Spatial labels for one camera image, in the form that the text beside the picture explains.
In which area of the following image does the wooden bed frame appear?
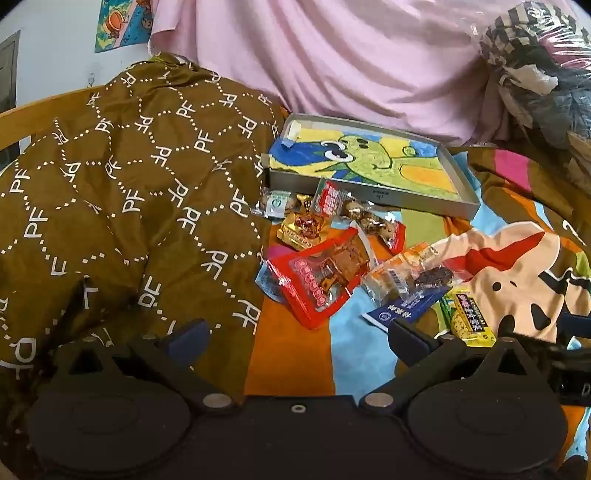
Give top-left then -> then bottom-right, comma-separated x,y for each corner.
0,85 -> 112,153

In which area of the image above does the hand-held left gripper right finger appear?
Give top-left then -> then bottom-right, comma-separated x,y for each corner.
360,318 -> 550,416

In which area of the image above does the brown printed blanket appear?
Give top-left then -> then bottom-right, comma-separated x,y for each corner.
0,53 -> 289,480

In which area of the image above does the gold snack packet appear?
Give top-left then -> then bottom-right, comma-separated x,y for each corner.
276,194 -> 329,252

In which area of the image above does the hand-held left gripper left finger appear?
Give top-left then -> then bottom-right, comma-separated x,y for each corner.
51,318 -> 238,414

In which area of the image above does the colourful cartoon bedsheet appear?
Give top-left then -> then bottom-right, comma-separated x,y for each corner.
242,143 -> 591,480

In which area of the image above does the pink cloth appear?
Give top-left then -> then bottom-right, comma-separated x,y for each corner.
148,0 -> 573,148

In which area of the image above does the grey window frame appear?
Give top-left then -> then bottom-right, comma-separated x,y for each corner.
0,30 -> 21,112

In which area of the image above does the red label egg packet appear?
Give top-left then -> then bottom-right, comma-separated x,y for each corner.
310,178 -> 407,254

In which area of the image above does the grey tray with cartoon drawing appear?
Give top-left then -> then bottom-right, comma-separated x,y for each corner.
256,113 -> 482,220

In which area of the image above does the green label snack packet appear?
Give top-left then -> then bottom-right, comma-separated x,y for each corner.
250,187 -> 296,220

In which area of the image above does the orange white bread packet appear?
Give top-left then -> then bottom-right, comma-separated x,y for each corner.
362,242 -> 439,305

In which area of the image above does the yellow snack packet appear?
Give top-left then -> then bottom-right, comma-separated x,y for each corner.
438,288 -> 497,348

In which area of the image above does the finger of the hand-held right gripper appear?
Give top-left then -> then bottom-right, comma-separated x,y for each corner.
560,311 -> 591,332
496,315 -> 591,365

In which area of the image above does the plastic bag of clothes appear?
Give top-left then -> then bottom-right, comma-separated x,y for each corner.
478,0 -> 591,185

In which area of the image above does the blue white packet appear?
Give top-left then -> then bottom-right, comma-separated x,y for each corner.
361,288 -> 451,334

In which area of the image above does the red snack packet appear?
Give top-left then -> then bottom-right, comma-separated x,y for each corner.
268,226 -> 375,329

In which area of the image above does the cartoon wall poster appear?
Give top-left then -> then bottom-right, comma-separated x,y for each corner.
95,0 -> 155,54

